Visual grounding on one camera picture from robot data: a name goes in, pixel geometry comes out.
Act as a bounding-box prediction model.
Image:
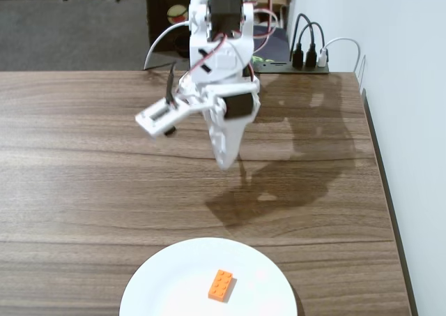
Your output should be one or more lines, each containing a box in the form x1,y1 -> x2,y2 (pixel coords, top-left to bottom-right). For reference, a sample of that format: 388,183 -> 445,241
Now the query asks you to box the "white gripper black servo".
200,80 -> 262,172

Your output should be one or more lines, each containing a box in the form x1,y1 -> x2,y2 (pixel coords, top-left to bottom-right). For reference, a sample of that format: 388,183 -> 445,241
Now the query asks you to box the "orange lego block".
208,269 -> 235,302

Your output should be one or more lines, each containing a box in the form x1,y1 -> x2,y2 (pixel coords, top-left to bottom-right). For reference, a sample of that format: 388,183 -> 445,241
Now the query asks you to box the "white round plate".
118,237 -> 298,316

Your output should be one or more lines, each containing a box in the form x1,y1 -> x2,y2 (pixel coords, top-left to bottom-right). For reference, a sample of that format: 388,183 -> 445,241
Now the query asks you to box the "black power strip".
256,60 -> 330,75

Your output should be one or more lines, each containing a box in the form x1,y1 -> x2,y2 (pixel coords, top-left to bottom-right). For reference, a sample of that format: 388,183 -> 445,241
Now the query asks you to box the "yellow red round object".
167,4 -> 189,24

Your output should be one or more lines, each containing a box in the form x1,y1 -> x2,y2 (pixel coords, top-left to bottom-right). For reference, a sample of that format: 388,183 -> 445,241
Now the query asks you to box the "dark cabinet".
145,0 -> 193,54

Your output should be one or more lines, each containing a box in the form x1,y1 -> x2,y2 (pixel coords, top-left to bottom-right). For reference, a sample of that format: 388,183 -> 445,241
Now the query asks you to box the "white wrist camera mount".
134,94 -> 201,140

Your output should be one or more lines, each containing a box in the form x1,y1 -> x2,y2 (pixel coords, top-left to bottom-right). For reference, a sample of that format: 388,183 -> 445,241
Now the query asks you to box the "red white servo wire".
250,0 -> 280,52
189,33 -> 228,77

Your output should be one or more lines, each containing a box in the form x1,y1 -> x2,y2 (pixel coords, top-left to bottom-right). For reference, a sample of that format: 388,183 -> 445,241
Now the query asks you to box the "black plug with cable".
305,22 -> 327,68
290,13 -> 314,69

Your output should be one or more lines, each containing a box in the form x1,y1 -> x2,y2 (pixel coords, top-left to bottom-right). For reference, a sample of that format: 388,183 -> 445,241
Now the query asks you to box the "white cable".
144,21 -> 192,71

